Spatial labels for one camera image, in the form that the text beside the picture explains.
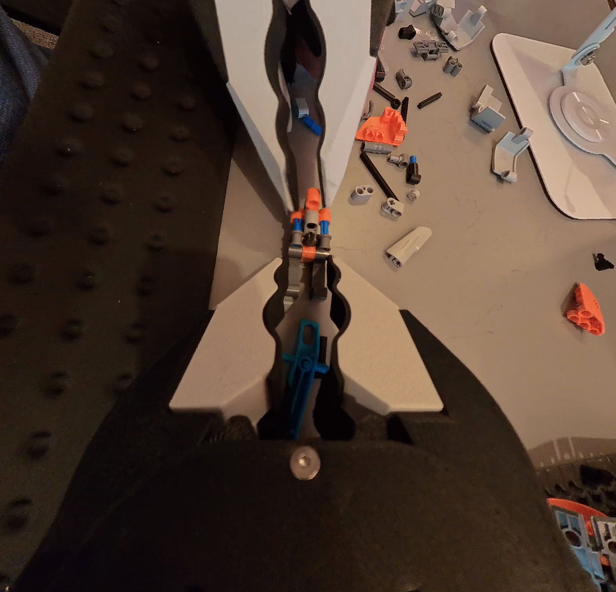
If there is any light grey box panel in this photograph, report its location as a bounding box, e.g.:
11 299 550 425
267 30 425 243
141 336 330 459
471 85 506 133

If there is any white curved blade panel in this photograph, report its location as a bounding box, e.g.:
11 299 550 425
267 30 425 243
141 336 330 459
386 227 432 267

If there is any light grey curved panel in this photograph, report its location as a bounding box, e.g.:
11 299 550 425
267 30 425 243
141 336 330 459
491 127 534 183

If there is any pile of light grey panels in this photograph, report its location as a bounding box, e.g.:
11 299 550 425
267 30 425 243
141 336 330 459
395 0 488 51

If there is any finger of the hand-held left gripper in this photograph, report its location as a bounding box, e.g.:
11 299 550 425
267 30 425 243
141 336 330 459
307 0 379 207
211 0 298 213

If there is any grey orange brick claw assembly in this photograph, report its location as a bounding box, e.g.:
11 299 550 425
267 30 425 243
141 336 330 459
288 245 334 311

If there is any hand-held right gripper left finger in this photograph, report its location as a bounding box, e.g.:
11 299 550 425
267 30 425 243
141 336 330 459
169 257 285 415

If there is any cyan plastic brick tool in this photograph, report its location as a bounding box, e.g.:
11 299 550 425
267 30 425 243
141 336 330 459
281 318 330 441

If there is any black perforated pad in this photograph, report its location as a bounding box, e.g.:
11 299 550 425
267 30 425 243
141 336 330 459
0 0 241 554

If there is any orange wedge brick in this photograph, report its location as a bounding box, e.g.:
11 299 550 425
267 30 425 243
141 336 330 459
565 283 604 336

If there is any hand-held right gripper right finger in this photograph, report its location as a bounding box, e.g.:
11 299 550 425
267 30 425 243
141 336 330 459
327 255 443 415

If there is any white book stand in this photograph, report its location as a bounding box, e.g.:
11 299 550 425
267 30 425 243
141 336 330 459
491 9 616 219

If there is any long black axle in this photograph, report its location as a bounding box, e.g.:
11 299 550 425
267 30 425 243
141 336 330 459
360 153 399 202

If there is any grey tracked toy robot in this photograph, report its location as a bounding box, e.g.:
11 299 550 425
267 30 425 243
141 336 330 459
529 438 616 592

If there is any orange panel brick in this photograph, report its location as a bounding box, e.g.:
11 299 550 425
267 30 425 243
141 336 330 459
356 107 409 155

